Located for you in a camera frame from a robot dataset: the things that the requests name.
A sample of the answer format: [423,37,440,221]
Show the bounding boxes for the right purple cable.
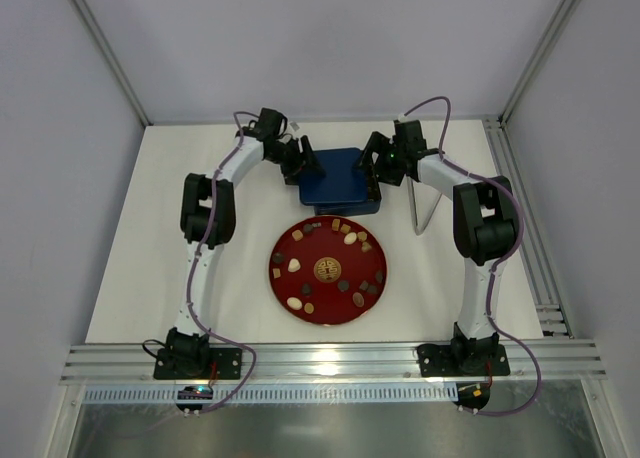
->
[397,95,544,417]

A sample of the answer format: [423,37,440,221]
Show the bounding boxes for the red round plate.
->
[268,215,388,326]

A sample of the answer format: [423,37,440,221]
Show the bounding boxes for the brown oval chocolate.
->
[352,292,365,308]

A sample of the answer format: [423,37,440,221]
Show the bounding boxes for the white swirl oval chocolate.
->
[287,297,302,310]

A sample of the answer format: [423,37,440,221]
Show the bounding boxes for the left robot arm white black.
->
[153,108,324,381]

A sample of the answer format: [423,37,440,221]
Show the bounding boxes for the blue chocolate box with tray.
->
[309,169,382,217]

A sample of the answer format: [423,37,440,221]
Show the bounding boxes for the white slotted cable duct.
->
[83,382,458,406]

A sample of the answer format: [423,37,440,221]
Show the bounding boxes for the blue tin lid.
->
[298,147,368,206]

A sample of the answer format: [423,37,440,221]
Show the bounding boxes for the white shell chocolate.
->
[288,258,301,273]

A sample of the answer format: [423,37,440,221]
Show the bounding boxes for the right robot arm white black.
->
[355,121,524,377]

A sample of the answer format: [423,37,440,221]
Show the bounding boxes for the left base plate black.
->
[153,346,242,381]

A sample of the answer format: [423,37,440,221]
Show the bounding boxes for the metal tongs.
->
[407,178,442,236]

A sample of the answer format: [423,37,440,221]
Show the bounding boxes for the base plate black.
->
[416,343,511,378]
[153,346,242,381]

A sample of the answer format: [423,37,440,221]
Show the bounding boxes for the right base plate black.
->
[416,343,511,378]

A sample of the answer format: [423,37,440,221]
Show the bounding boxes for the aluminium mounting rail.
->
[59,339,607,385]

